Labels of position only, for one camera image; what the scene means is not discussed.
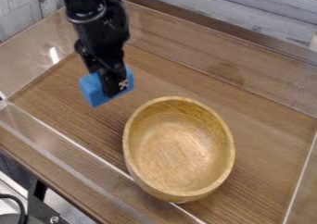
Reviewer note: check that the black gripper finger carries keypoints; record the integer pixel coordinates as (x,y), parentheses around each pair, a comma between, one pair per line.
(114,79)
(92,63)

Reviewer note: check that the blue rectangular block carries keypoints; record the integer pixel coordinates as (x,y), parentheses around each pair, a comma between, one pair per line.
(93,92)

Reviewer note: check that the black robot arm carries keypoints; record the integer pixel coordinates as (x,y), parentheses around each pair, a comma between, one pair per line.
(92,4)

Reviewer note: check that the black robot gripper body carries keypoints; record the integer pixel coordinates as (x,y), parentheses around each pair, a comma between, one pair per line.
(102,30)

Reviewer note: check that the black table leg frame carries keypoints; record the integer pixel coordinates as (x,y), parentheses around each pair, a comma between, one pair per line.
(38,208)

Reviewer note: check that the brown wooden oval bowl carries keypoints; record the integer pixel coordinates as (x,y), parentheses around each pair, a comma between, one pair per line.
(180,150)

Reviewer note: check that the clear acrylic barrier wall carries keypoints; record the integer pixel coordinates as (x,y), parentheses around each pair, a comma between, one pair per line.
(69,143)

